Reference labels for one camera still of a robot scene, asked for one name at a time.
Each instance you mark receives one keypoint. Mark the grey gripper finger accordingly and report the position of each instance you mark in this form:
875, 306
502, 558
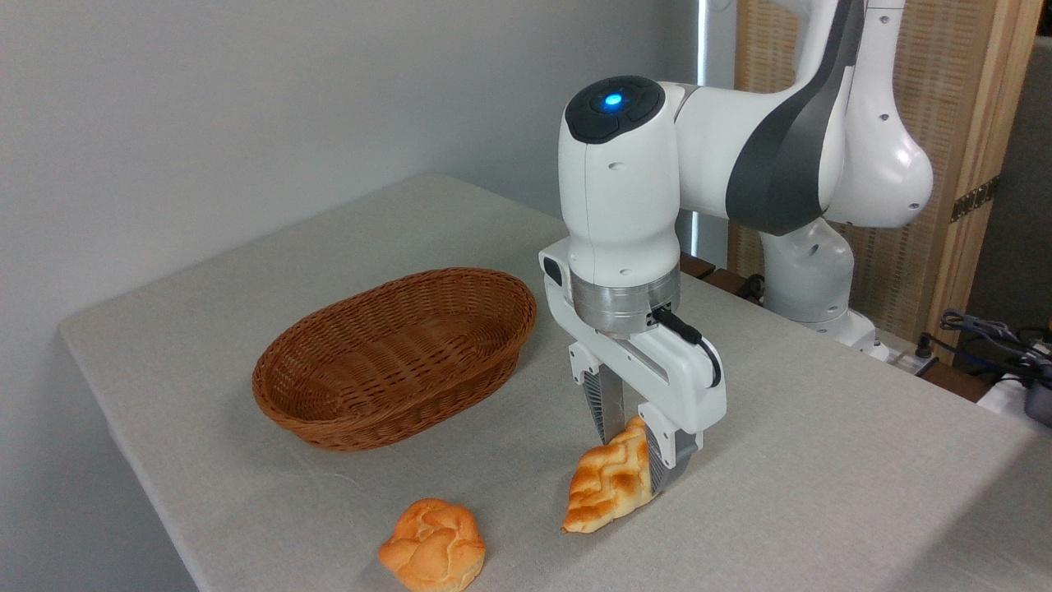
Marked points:
670, 460
606, 403

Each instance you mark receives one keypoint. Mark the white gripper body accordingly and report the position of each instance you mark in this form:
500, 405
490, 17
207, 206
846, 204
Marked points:
686, 386

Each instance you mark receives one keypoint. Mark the long braided bread loaf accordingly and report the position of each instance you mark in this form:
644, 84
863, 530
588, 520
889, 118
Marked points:
608, 485

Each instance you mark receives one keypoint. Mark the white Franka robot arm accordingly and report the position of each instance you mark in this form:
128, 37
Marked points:
625, 189

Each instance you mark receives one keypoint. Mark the round knotted bread roll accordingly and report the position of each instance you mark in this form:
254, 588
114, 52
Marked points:
431, 547

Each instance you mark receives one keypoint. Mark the brown oval wicker basket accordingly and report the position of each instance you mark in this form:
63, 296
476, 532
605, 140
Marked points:
370, 411

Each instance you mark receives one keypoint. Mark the grey tablecloth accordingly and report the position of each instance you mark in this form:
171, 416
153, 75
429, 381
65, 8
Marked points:
822, 493

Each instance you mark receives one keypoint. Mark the white power strip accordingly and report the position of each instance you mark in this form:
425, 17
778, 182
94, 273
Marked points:
908, 362

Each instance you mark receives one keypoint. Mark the metal screen hinge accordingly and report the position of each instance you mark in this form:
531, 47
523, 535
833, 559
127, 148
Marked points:
974, 200

